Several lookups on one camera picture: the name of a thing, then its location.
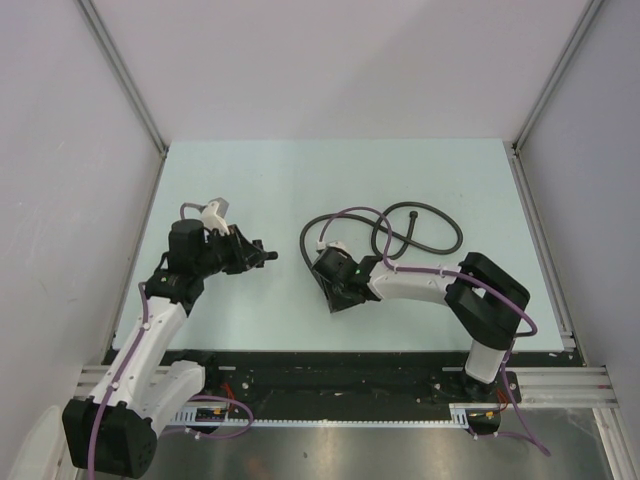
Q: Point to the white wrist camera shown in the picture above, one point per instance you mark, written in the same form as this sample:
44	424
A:
337	245
213	216

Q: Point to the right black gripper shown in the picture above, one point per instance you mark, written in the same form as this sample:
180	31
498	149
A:
334	302

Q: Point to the aluminium corner post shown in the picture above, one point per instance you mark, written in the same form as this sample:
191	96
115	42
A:
560	68
121	72

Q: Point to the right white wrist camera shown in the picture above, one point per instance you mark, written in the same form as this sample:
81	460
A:
337	245

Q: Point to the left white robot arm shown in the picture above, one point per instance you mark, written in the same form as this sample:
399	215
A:
116	429

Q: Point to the right aluminium corner post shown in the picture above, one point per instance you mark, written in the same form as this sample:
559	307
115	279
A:
560	68

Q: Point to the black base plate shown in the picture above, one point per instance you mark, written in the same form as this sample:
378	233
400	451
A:
266	378

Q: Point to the black T-shaped connector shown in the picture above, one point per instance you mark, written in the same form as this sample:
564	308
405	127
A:
263	254

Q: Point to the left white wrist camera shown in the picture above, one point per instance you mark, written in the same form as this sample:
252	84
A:
213	216

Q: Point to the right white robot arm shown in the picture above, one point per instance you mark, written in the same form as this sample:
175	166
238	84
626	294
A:
487	301

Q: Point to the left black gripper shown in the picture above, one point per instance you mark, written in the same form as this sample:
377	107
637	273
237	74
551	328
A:
244	254

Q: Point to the white slotted cable duct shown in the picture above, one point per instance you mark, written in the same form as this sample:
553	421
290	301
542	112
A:
413	413

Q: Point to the left aluminium corner post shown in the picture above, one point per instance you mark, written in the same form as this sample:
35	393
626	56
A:
121	72

